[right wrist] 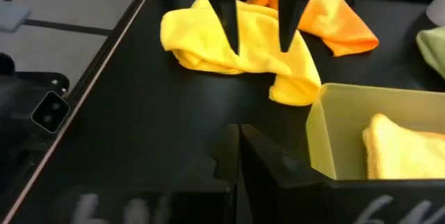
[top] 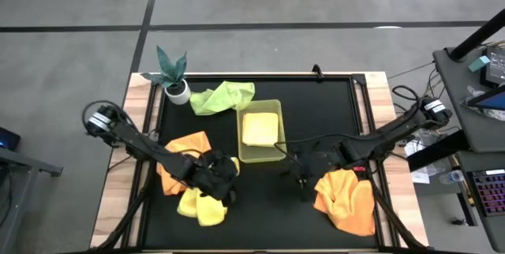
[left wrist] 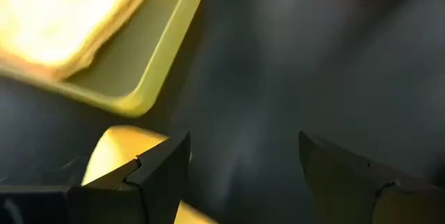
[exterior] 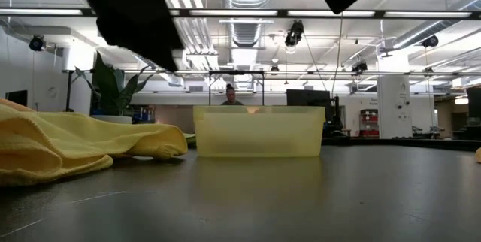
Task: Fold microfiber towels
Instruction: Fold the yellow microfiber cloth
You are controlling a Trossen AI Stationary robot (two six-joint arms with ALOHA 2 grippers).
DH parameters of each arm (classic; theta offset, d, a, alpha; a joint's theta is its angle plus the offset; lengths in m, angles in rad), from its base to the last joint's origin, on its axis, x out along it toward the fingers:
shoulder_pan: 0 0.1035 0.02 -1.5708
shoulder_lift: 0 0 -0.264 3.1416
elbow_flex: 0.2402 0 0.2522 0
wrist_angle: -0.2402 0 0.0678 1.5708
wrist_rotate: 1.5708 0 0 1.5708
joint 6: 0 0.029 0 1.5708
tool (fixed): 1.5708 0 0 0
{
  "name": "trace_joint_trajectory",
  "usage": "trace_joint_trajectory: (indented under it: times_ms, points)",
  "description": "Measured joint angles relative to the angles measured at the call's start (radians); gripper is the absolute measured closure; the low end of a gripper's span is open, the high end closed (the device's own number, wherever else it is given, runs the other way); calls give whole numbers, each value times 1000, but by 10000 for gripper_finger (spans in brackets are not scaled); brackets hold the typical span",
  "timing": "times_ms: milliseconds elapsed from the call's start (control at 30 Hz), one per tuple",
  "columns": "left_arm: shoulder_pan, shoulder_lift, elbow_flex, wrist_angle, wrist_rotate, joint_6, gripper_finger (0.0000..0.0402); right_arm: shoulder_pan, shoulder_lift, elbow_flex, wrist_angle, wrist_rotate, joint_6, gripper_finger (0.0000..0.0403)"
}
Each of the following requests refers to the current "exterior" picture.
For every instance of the black computer monitor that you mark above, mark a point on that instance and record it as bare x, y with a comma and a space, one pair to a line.
308, 97

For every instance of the green microfiber towel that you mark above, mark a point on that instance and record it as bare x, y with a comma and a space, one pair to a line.
190, 139

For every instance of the black wall screen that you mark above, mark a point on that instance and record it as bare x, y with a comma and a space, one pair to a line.
17, 97

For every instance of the black table border frame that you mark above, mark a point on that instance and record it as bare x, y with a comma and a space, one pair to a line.
413, 143

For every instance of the red storage shelf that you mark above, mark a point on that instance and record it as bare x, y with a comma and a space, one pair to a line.
369, 123

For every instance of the black overhead light bar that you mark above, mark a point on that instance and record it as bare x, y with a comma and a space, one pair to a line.
282, 13

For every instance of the silver ventilation duct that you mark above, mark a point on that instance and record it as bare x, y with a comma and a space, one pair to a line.
246, 31

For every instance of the translucent yellow plastic bin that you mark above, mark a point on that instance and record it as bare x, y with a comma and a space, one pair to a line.
259, 133

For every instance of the dark background monitor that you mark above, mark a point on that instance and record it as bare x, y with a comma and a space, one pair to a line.
474, 103

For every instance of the black vertical pole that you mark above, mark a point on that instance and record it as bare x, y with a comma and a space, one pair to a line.
69, 88

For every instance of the white pillar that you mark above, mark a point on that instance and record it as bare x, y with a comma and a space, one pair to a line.
394, 103

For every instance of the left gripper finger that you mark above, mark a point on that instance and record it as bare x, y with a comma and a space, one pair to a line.
161, 56

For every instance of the black round ceiling fixture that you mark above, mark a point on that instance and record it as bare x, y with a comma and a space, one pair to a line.
359, 67
294, 33
430, 41
37, 43

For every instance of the person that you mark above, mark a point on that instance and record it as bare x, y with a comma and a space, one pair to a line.
231, 97

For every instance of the yellow microfiber towel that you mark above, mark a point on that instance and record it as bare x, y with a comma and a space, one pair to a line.
75, 140

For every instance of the green plant in white pot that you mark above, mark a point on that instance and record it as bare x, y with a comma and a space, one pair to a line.
109, 88

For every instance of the blue storage shelf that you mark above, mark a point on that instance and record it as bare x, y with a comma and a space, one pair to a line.
143, 115

